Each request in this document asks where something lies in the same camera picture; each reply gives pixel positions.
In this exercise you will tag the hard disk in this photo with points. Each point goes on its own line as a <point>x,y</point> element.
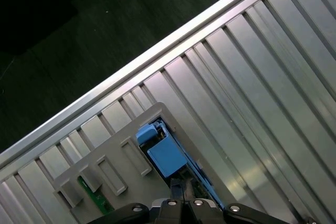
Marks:
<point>168,158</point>

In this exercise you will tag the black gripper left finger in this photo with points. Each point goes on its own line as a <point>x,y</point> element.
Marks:
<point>173,208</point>

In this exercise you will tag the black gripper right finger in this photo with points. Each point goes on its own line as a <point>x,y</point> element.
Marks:
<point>204,213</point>

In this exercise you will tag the green RAM stick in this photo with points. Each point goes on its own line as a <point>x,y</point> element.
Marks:
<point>102,200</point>

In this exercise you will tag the grey parts rack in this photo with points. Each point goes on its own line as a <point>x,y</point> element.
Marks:
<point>118,140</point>

